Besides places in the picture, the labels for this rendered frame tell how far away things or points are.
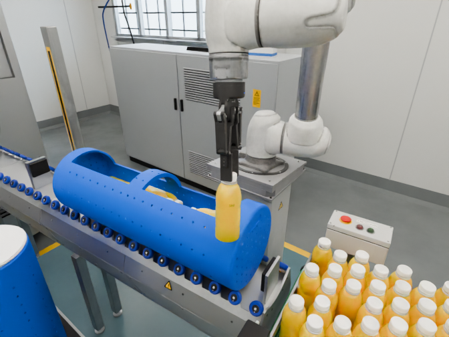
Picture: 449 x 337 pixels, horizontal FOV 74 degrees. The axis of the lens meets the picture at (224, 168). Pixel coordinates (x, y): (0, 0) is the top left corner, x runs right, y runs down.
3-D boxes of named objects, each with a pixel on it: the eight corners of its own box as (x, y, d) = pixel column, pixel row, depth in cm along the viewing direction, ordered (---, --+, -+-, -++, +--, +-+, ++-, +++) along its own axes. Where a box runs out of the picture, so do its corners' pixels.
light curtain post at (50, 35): (106, 258, 240) (50, 26, 162) (111, 261, 237) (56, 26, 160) (100, 263, 236) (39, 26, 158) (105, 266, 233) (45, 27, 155)
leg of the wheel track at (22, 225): (37, 253, 246) (13, 188, 217) (41, 255, 243) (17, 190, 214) (30, 257, 241) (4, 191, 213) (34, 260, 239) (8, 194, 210)
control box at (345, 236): (330, 230, 117) (335, 208, 112) (386, 249, 107) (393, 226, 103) (323, 245, 109) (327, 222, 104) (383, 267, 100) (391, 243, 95)
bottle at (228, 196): (212, 231, 83) (213, 176, 78) (235, 229, 84) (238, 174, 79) (218, 245, 77) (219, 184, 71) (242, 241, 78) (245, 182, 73)
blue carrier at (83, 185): (113, 189, 153) (101, 138, 140) (269, 253, 112) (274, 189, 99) (62, 218, 132) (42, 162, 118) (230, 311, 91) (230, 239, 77)
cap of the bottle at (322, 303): (323, 297, 81) (324, 292, 81) (332, 308, 78) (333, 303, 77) (311, 301, 80) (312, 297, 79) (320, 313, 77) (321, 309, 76)
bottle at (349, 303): (338, 338, 88) (349, 299, 80) (327, 317, 94) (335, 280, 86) (358, 333, 89) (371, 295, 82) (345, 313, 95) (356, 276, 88)
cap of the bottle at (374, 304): (378, 315, 76) (379, 311, 75) (363, 306, 79) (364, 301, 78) (383, 306, 79) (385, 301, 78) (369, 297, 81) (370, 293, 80)
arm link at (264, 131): (249, 146, 161) (252, 105, 153) (282, 151, 156) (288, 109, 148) (241, 156, 147) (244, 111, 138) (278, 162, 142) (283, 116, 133)
